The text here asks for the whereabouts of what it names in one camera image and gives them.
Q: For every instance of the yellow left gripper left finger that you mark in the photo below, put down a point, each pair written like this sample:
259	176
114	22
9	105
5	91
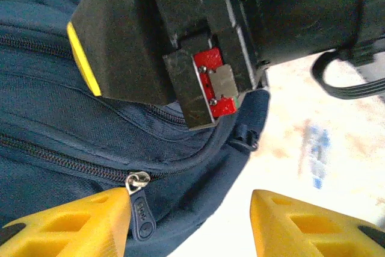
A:
99	233

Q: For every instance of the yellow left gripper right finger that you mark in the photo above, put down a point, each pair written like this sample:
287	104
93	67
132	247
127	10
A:
270	227

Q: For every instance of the navy blue backpack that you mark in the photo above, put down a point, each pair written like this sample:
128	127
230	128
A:
60	136

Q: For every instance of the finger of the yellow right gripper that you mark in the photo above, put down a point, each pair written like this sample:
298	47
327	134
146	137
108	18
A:
120	43

